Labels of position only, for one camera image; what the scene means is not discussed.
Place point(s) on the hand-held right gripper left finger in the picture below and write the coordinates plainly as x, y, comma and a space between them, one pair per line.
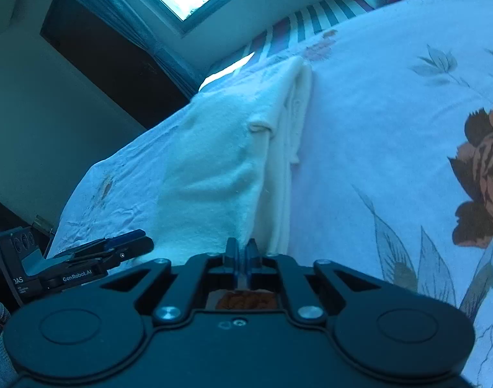
231, 252

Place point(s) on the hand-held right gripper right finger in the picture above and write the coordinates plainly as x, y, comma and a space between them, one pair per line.
251, 252

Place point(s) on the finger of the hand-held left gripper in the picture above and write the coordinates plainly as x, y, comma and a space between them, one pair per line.
137, 247
123, 237

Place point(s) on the grey curtain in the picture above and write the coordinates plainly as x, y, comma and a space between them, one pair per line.
129, 20

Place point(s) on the floral bedspread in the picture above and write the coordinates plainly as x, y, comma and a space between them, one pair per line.
371, 109

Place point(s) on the cream towel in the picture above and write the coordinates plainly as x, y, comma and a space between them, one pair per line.
222, 149

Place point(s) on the striped bed sheet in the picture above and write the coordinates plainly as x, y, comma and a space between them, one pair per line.
307, 20

